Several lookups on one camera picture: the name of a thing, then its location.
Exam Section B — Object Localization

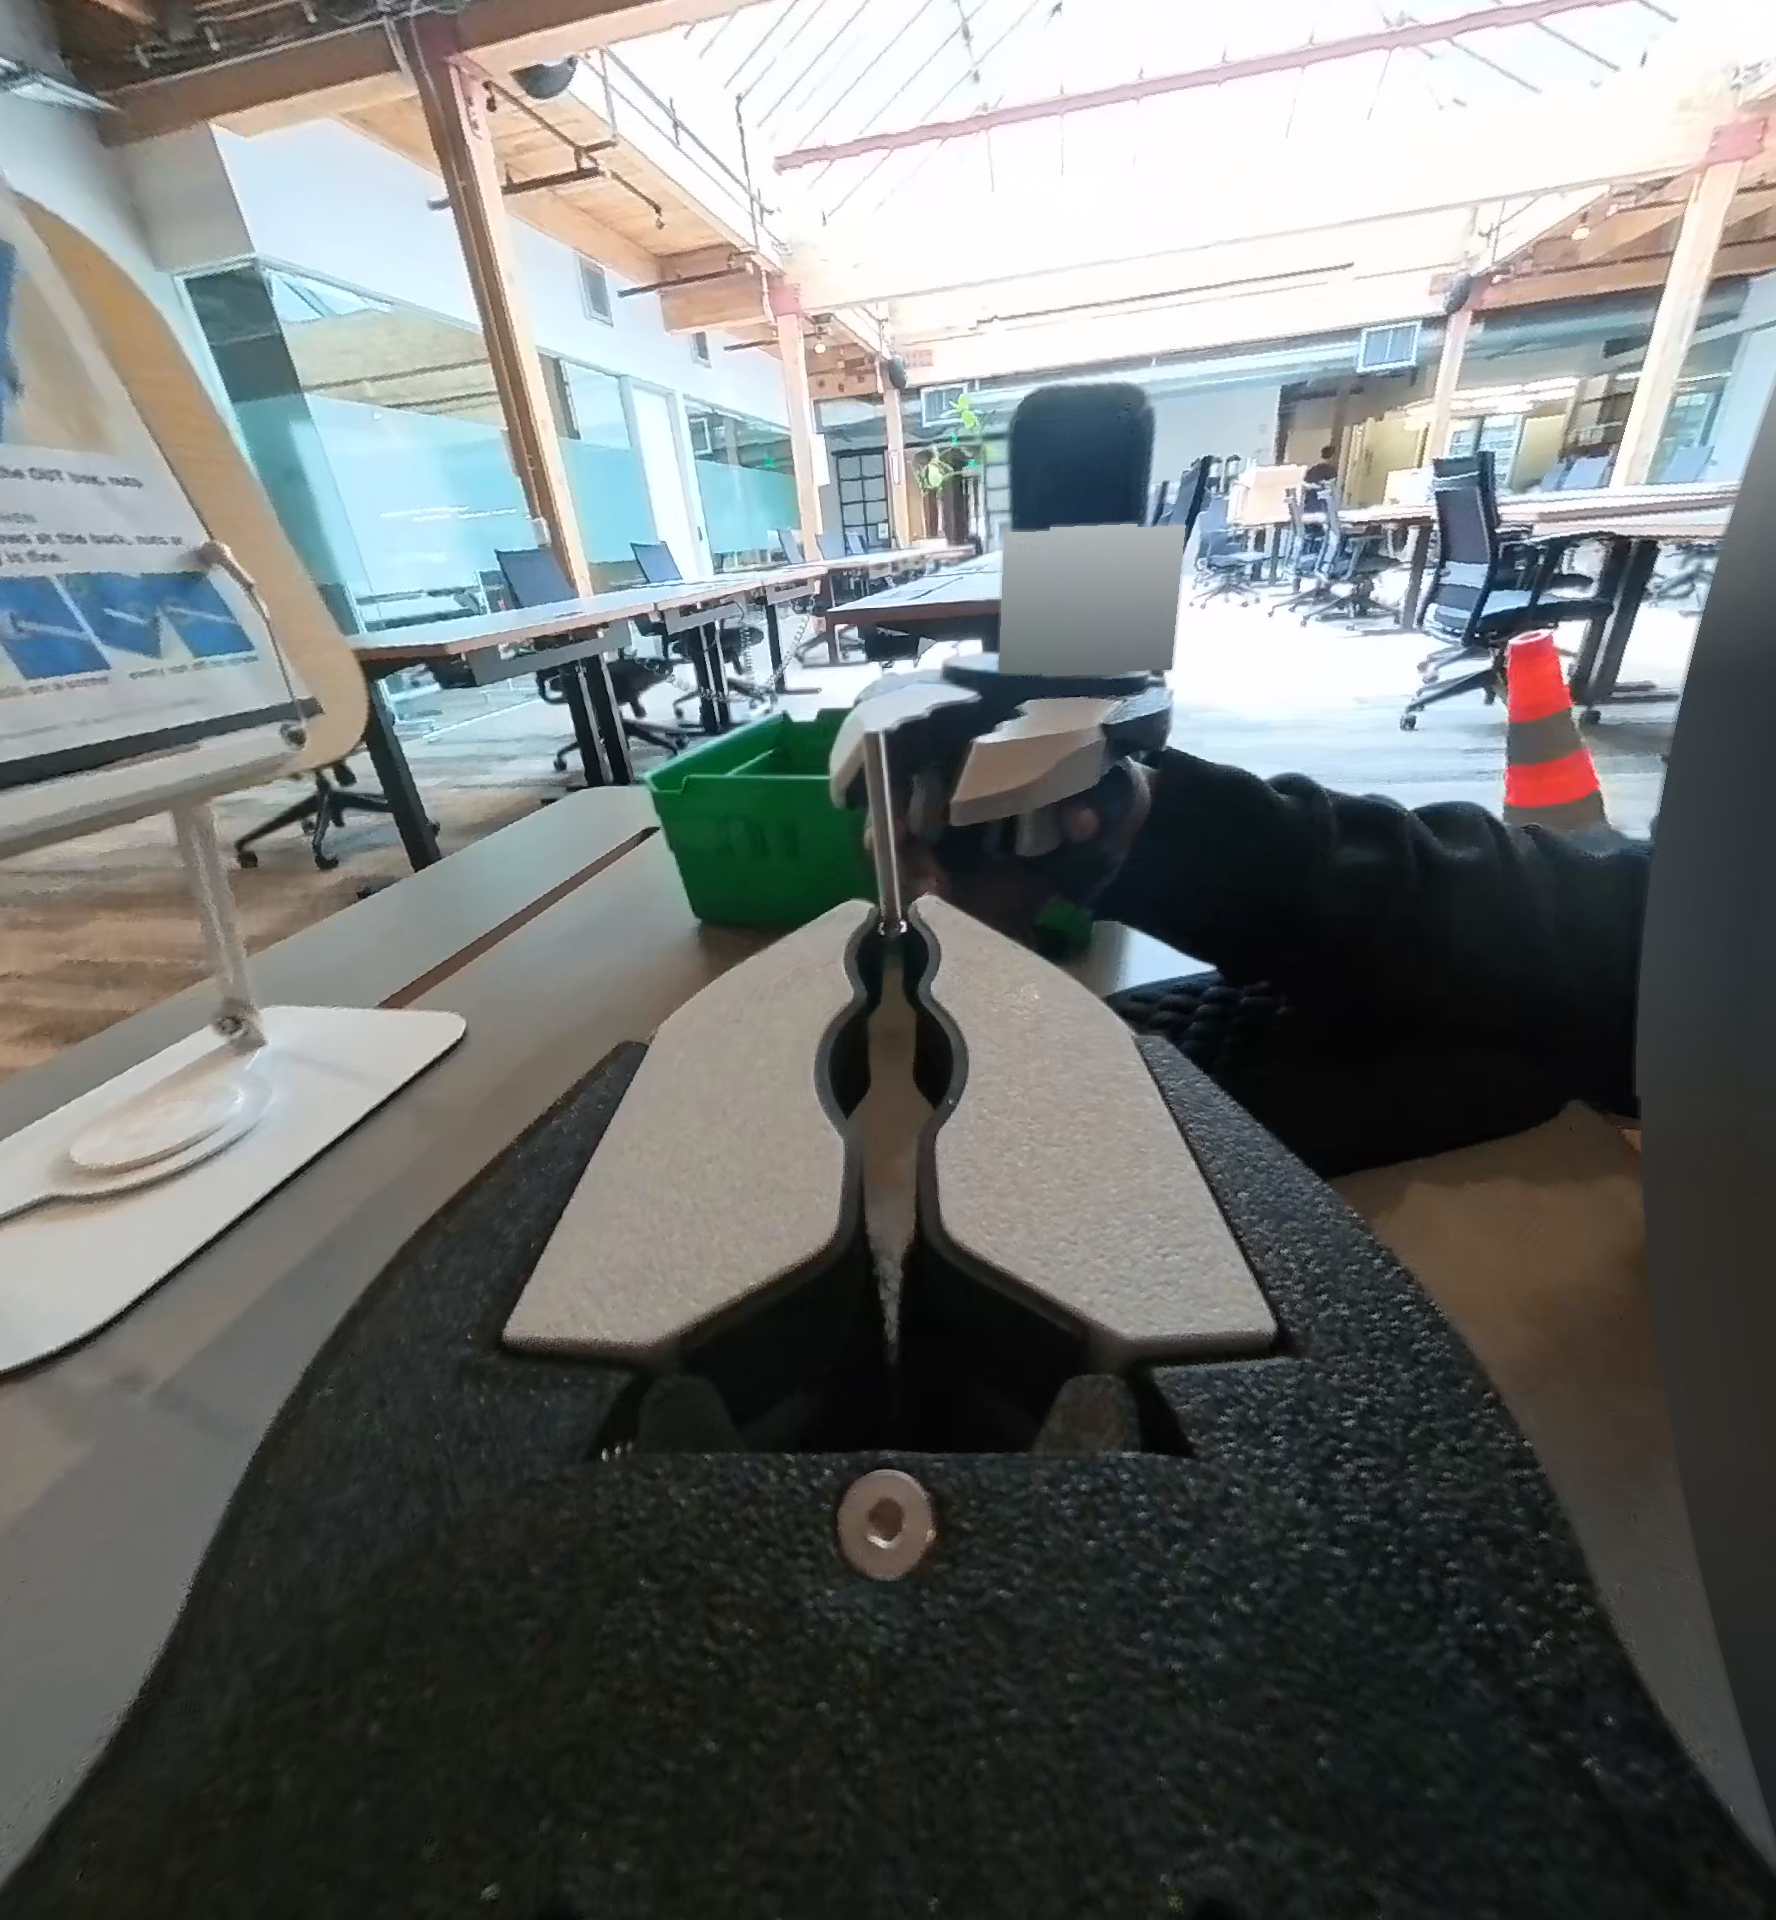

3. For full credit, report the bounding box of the person's right forearm black sleeve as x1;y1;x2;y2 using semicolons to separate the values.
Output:
1092;749;1653;1181

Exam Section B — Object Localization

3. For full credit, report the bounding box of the black woven pad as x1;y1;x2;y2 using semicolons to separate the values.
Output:
1108;970;1287;1061

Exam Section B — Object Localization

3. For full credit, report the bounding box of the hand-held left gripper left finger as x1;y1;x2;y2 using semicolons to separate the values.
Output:
503;897;891;1365

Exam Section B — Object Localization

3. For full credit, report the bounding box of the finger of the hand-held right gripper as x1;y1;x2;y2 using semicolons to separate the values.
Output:
948;696;1135;830
828;675;981;814

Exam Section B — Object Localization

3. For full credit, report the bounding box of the orange traffic cone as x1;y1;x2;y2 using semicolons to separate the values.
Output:
1501;630;1609;836

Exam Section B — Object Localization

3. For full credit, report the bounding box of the person's right hand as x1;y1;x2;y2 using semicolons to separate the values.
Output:
904;749;1156;939

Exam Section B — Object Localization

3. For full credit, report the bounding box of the black office chair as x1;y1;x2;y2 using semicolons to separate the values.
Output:
234;754;443;876
1401;476;1589;733
494;544;692;777

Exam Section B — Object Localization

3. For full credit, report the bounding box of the green plastic bin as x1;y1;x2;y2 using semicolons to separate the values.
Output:
648;711;1100;960

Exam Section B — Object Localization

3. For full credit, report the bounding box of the grey curved panel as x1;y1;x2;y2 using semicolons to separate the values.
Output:
1633;195;1776;1899

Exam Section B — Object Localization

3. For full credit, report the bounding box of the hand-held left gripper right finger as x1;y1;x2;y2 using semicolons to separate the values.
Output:
901;895;1281;1365

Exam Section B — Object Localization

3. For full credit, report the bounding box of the long thin metal screw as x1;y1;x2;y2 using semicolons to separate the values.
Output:
864;719;911;935

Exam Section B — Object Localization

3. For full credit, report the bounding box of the green potted plant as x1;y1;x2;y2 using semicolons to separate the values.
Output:
916;388;993;500

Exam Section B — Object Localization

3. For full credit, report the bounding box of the instruction sheet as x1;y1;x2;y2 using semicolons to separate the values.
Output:
0;60;323;819

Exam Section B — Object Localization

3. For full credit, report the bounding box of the long wooden office desk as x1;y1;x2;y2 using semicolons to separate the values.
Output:
825;549;1012;669
346;549;979;876
1329;481;1745;711

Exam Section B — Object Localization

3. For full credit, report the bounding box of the white sheet stand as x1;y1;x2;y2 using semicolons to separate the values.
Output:
0;750;467;1382

